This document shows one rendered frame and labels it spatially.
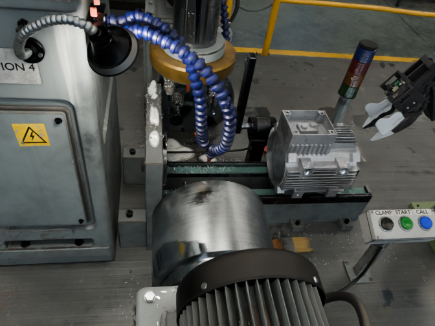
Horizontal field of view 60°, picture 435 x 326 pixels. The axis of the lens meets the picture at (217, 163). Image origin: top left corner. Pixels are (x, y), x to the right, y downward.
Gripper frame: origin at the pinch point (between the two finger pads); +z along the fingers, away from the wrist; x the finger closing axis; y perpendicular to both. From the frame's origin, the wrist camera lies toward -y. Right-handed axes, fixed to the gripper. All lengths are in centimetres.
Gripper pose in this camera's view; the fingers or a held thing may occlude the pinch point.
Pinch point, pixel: (372, 131)
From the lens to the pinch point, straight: 100.8
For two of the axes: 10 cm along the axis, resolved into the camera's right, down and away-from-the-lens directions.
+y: -7.9, -3.5, -5.1
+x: 1.2, 7.2, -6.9
